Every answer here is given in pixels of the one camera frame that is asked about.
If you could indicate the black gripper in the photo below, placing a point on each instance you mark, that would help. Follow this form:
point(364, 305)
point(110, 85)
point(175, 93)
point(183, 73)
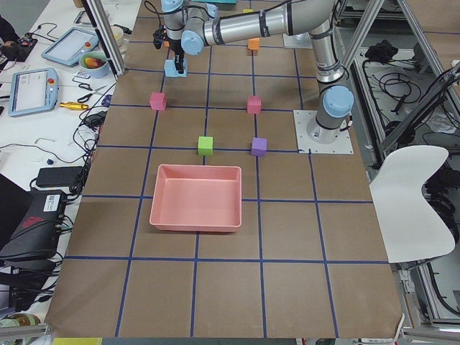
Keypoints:
point(176, 47)

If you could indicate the light blue block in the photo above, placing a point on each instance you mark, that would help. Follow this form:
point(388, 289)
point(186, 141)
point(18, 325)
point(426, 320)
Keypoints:
point(171, 71)

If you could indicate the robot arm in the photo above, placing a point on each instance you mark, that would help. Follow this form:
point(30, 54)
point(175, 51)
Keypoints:
point(190, 26)

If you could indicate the red block left front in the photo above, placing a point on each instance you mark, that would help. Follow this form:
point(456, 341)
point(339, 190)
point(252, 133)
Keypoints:
point(158, 101)

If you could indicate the cream bowl with lemon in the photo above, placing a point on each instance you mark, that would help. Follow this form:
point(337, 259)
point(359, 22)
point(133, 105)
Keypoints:
point(118, 34)

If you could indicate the orange block near base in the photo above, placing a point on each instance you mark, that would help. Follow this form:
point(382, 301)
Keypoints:
point(253, 44)

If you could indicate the cyan plastic bin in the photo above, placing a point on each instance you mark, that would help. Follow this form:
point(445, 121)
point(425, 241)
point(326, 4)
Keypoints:
point(226, 1)

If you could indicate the green bowl with fruit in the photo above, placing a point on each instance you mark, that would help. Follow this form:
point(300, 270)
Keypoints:
point(95, 64)

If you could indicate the red block near base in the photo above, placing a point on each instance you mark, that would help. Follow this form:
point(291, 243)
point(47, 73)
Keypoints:
point(254, 105)

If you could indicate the green foam block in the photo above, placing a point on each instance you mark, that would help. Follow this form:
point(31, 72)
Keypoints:
point(205, 146)

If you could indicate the scissors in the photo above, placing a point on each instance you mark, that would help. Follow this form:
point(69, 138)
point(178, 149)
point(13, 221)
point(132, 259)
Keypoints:
point(91, 92)

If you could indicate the far teach pendant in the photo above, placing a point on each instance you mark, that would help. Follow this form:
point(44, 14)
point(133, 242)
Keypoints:
point(68, 49)

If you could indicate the teach pendant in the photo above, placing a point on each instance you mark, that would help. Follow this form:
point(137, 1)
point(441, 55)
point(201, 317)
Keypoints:
point(33, 92)
point(68, 49)

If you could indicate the gold metal cylinder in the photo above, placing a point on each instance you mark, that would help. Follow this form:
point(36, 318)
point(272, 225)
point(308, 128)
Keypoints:
point(74, 106)

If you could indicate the purple block left side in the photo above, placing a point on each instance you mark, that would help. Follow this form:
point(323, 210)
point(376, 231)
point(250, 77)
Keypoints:
point(259, 147)

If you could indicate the pink plastic bin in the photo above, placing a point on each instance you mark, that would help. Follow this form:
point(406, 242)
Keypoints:
point(197, 198)

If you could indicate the near teach pendant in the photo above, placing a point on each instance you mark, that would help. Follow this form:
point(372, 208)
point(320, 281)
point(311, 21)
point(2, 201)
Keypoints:
point(33, 92)

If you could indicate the person at desk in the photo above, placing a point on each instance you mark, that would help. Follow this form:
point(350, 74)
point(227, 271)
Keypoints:
point(10, 49)

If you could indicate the black power adapter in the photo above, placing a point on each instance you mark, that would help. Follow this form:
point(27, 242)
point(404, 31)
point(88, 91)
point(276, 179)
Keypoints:
point(58, 176)

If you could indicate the white chair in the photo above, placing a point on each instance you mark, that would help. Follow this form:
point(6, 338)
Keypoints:
point(411, 229)

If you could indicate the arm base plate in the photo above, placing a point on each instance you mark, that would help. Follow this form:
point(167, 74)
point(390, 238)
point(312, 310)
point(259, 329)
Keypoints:
point(314, 139)

